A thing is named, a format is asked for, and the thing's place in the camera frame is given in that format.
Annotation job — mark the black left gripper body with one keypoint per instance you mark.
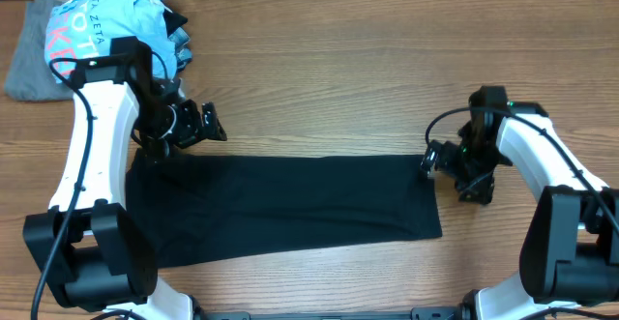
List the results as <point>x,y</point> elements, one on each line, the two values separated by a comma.
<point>162,126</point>

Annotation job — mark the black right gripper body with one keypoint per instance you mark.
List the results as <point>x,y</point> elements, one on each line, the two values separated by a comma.
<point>437,157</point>

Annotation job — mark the black t-shirt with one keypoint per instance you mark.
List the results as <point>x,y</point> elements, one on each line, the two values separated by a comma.
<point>198,209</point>

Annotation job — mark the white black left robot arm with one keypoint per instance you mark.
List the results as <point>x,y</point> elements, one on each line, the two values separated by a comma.
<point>90,253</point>

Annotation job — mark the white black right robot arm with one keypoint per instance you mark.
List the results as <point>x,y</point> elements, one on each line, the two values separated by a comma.
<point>568,262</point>

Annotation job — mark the folded blue denim jeans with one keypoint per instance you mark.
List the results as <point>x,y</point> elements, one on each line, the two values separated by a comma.
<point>183,53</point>

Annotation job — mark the black garment in pile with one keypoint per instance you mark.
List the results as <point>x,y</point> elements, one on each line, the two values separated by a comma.
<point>173,21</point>

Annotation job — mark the light blue printed t-shirt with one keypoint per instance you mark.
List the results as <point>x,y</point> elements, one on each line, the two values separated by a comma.
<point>84,29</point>

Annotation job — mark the folded grey garment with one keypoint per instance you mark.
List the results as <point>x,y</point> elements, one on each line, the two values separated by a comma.
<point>29,78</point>

